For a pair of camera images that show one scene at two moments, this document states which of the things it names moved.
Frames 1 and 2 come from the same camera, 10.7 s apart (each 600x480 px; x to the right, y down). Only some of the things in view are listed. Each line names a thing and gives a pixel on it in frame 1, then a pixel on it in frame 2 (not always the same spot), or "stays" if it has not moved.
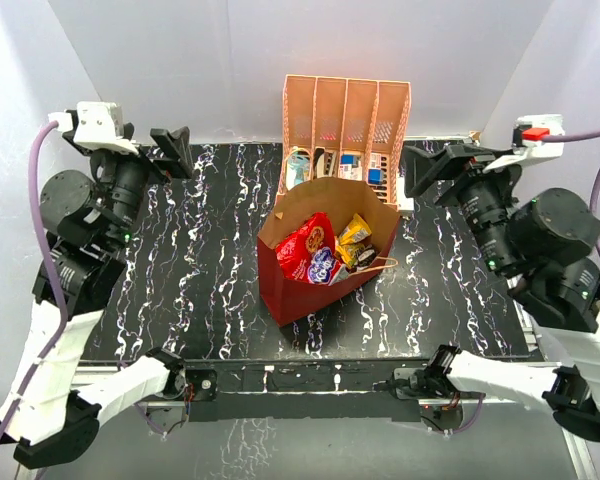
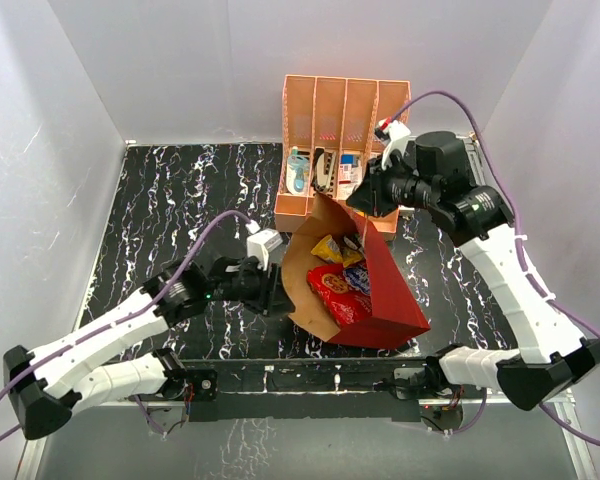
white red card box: x=350 y=167 stays
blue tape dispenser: x=297 y=169 stays
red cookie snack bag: x=308 y=252 -> x=342 y=305
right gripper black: x=435 y=162 -> x=369 y=198
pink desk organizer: x=343 y=128 stays
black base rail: x=300 y=390 stays
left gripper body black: x=127 y=177 -> x=252 y=285
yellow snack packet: x=354 y=231 -> x=328 y=249
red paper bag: x=323 y=240 -> x=396 y=316
